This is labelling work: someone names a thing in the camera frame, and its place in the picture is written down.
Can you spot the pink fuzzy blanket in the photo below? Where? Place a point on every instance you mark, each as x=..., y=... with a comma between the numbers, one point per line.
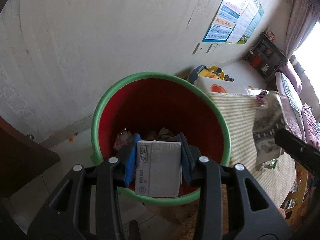
x=310, y=127

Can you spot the teal cartoon chart poster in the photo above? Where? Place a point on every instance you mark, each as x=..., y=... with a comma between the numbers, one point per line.
x=251, y=27

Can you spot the green clear candy wrapper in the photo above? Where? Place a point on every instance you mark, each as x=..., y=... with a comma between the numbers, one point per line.
x=269, y=165

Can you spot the purple pillow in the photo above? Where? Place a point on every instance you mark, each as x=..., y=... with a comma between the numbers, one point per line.
x=288, y=69

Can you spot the dark corner shelf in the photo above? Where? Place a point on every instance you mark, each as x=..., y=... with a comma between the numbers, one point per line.
x=265, y=57

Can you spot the white quilted blanket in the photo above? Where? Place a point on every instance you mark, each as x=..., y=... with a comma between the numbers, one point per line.
x=292, y=106

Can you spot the maroon snack bag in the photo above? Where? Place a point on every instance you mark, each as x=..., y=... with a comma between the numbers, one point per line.
x=261, y=97

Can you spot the red bin with green rim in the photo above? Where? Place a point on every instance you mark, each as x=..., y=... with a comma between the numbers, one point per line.
x=148, y=101

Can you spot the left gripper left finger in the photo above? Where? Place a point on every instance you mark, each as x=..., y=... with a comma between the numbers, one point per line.
x=84, y=205

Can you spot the dark wooden furniture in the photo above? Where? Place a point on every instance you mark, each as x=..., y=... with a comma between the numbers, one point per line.
x=21, y=160

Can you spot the white table chart poster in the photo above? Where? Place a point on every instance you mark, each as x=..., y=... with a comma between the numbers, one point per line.
x=246, y=9

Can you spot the lilac window curtain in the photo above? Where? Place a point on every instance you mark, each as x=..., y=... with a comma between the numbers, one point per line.
x=303, y=17

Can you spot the blue learning chart poster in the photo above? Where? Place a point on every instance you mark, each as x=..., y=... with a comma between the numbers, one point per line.
x=223, y=22

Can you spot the grey patterned carton box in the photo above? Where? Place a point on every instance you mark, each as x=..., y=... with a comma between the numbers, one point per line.
x=158, y=169

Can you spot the white wall socket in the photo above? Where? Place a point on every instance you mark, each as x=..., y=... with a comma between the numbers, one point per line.
x=197, y=49
x=212, y=47

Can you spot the yellow toy vehicle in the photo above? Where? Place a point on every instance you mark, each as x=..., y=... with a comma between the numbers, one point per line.
x=212, y=72

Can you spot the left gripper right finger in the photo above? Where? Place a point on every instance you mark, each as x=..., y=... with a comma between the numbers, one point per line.
x=232, y=203

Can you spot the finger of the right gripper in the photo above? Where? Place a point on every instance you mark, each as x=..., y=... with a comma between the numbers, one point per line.
x=305, y=154

